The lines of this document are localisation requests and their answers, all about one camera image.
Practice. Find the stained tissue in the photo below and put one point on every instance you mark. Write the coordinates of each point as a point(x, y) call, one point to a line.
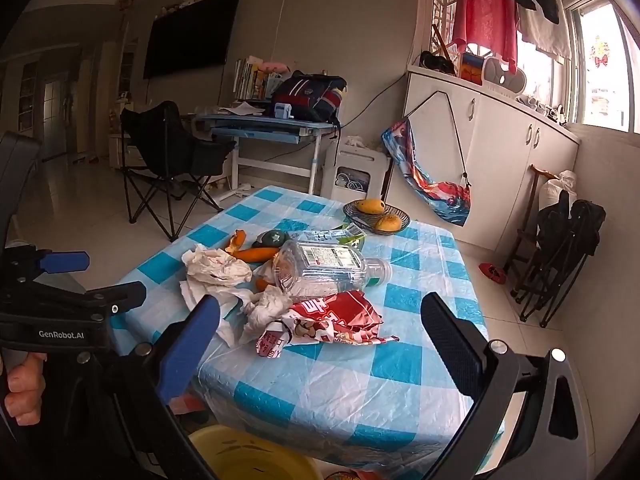
point(217, 266)

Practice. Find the navy red backpack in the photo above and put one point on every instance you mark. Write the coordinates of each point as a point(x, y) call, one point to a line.
point(305, 92)

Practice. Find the colourful printed cloth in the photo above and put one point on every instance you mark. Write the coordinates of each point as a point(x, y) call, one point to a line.
point(425, 180)

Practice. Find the white cabinet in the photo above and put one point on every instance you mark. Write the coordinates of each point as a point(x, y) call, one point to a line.
point(500, 160)

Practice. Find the large orange peel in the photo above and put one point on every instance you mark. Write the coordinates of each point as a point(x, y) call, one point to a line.
point(263, 284)

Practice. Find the red snack wrapper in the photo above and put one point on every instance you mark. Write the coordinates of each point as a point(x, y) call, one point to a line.
point(340, 316)

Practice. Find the black bag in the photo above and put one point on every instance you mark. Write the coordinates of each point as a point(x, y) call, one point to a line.
point(437, 62)

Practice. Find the white plastic bag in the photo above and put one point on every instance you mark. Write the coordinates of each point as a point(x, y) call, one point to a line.
point(562, 187)

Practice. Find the pink plush toy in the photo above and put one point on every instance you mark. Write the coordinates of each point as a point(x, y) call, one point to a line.
point(275, 66)

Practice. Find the small curled orange peel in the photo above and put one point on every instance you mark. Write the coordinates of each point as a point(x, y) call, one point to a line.
point(235, 244)

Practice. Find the person's left hand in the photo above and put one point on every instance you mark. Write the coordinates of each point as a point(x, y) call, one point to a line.
point(25, 385)

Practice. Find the row of books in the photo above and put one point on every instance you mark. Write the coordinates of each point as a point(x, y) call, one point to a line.
point(252, 82)

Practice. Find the white plastic stool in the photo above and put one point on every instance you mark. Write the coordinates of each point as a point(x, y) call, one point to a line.
point(350, 160)

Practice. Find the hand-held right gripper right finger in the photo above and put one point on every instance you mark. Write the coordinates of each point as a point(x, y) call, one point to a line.
point(450, 345)

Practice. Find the blue pencil sharpener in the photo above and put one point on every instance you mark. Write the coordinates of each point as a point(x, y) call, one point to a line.
point(283, 111)

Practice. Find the wooden chair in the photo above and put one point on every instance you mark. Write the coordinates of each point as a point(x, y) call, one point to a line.
point(532, 195)

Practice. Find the white papers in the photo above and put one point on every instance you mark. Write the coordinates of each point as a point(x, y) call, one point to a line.
point(242, 108)

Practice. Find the blue study desk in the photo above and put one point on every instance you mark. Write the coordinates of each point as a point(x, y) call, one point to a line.
point(260, 130)

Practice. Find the white tissue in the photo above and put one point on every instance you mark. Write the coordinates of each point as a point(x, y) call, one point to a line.
point(265, 310)
point(197, 292)

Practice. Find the black folding camp chair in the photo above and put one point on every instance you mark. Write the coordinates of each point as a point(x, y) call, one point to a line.
point(165, 152)

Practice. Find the window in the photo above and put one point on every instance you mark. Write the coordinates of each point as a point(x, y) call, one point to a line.
point(607, 90)

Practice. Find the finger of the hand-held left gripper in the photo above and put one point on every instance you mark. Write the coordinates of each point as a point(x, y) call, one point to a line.
point(65, 262)
point(115, 296)

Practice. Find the red hanging garment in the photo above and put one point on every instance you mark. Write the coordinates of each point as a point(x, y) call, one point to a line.
point(487, 20)

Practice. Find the yellow mango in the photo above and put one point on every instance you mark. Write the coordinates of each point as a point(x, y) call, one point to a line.
point(388, 222)
point(369, 205)

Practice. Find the blue white checked tablecloth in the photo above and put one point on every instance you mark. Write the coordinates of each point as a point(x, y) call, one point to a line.
point(350, 400)

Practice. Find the red slipper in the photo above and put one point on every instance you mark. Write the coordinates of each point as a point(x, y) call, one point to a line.
point(492, 271)

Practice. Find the red window ornament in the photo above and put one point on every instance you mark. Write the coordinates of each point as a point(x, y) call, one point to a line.
point(600, 52)

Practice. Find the white hanging garment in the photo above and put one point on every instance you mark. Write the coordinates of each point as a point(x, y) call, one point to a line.
point(545, 35)

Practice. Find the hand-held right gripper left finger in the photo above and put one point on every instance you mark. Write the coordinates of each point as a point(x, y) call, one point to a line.
point(187, 347)

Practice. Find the black wall television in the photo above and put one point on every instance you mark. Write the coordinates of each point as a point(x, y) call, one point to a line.
point(192, 35)

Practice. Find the clear plastic bottle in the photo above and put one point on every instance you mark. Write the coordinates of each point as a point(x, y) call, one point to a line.
point(325, 270)

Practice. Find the milk carton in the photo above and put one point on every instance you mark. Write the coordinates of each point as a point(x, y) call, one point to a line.
point(345, 234)

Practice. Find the white rag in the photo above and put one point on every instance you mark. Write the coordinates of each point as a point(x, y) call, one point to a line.
point(356, 142)

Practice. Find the glass panel door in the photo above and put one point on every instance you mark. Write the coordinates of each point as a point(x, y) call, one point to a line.
point(55, 115)

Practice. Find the orange blue box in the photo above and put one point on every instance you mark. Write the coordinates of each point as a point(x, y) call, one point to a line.
point(471, 67)

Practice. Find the long orange peel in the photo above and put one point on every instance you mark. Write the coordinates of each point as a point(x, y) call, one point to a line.
point(255, 254)

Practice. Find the dark green round fruit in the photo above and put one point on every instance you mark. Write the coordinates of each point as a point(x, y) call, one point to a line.
point(272, 239)

